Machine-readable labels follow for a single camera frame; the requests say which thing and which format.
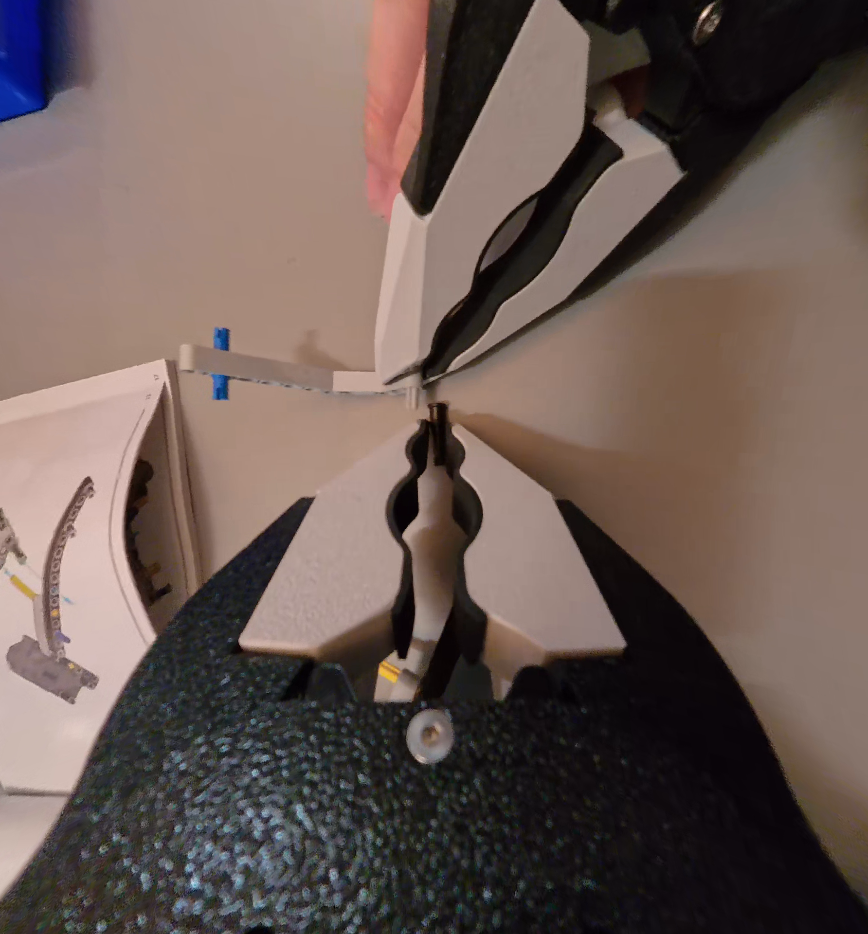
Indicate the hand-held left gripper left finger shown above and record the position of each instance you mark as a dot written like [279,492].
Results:
[332,576]

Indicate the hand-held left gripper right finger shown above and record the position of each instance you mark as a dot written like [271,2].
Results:
[536,576]

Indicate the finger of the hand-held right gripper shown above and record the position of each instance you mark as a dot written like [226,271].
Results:
[609,211]
[507,131]

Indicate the black toy pin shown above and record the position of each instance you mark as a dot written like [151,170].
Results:
[439,430]

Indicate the light grey toy beam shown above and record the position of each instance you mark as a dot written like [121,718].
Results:
[273,368]

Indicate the light grey desk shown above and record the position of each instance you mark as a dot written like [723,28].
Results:
[697,452]

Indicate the person's right hand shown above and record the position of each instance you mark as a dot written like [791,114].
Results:
[394,87]

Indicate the yellow toy axle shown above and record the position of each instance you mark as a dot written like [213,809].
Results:
[388,670]

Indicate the white instruction booklet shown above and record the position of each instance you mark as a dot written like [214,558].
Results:
[40,452]

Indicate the blue plastic bin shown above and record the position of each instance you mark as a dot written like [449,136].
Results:
[3,58]

